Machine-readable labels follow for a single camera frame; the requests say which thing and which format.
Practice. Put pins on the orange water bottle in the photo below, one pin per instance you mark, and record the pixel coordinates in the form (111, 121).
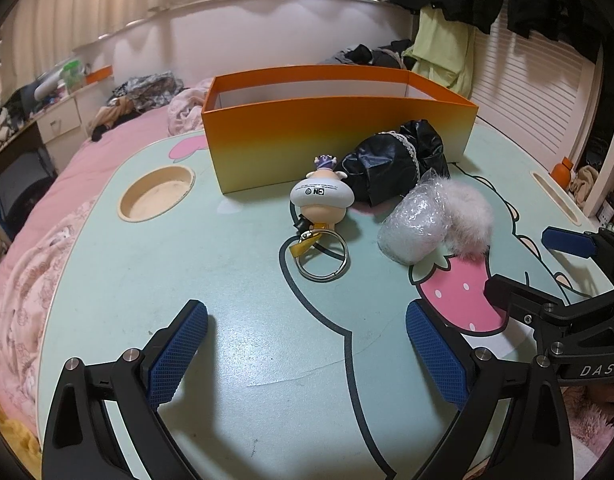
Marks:
(561, 173)

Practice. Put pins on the patterned clothes heap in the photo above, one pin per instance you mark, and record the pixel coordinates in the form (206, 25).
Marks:
(133, 98)

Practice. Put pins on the black lace fabric pouch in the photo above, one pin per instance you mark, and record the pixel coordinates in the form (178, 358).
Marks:
(390, 163)

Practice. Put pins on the orange gradient cardboard box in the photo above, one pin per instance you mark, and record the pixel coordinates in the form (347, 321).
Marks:
(265, 127)

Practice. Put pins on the pink floral duvet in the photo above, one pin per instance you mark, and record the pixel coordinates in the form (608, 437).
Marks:
(31, 268)

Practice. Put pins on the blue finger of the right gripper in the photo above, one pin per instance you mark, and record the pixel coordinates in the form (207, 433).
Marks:
(519, 301)
(570, 242)

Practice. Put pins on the white bedside drawer cabinet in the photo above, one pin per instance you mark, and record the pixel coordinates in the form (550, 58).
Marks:
(62, 128)

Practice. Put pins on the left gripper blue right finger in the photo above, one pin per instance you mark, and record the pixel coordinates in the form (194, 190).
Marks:
(534, 441)

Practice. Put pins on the round metal mirror tin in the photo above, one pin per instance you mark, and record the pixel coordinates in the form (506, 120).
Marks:
(320, 255)

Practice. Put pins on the dark clothes pile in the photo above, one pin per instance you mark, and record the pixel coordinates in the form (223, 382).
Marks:
(392, 55)

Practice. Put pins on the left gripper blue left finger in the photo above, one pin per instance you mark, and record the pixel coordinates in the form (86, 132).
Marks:
(80, 441)

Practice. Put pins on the light green hanging garment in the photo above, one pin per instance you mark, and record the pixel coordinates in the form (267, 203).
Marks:
(444, 51)

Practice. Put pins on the clear bubble wrap bag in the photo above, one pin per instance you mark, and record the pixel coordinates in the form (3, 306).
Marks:
(417, 224)

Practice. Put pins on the pig figure keychain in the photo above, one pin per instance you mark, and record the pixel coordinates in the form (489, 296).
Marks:
(323, 196)

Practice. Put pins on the white fluffy pompom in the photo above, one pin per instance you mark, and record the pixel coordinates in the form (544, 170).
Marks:
(470, 219)

